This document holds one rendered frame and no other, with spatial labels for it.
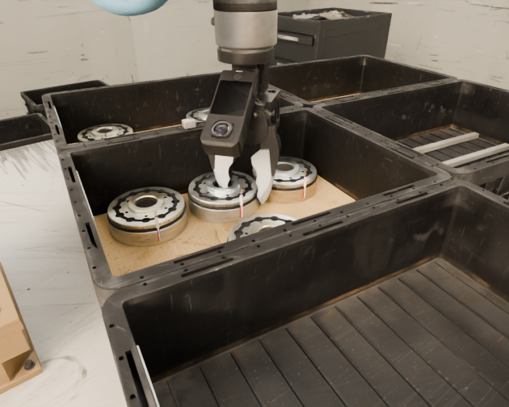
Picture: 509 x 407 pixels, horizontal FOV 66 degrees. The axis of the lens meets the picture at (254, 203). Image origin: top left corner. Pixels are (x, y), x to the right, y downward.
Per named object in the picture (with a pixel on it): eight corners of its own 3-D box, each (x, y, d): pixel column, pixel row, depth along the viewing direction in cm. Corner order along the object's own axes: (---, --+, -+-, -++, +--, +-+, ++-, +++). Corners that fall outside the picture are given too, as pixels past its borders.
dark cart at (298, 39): (306, 183, 239) (319, 21, 192) (259, 158, 269) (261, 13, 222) (368, 157, 271) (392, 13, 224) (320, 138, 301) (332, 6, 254)
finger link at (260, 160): (287, 187, 61) (277, 131, 56) (279, 207, 56) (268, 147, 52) (267, 188, 62) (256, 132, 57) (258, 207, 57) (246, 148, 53)
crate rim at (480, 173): (453, 194, 46) (459, 176, 45) (307, 119, 69) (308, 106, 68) (621, 134, 63) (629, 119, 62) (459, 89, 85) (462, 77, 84)
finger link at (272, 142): (285, 171, 54) (275, 109, 50) (283, 176, 53) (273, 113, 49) (253, 173, 56) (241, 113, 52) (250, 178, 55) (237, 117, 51)
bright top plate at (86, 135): (78, 148, 70) (77, 145, 70) (77, 130, 78) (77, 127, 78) (136, 140, 73) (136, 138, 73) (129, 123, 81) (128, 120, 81)
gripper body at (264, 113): (281, 129, 58) (283, 42, 52) (268, 153, 51) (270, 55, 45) (231, 125, 60) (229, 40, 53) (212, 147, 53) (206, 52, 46)
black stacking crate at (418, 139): (434, 256, 52) (456, 180, 46) (304, 168, 74) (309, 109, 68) (593, 186, 68) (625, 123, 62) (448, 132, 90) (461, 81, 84)
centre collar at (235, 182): (215, 198, 55) (215, 194, 54) (200, 183, 58) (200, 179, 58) (246, 189, 57) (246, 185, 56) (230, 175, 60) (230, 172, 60)
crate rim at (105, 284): (103, 318, 30) (96, 295, 29) (60, 167, 53) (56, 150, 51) (452, 194, 46) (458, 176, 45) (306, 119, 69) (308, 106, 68)
